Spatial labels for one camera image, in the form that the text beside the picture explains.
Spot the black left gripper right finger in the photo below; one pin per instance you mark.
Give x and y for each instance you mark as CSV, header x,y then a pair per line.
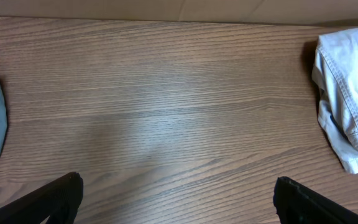
x,y
297,204

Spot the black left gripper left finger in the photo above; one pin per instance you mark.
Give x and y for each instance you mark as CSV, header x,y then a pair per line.
x,y
57,202

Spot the beige cotton shorts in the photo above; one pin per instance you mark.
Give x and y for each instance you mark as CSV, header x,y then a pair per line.
x,y
335,72

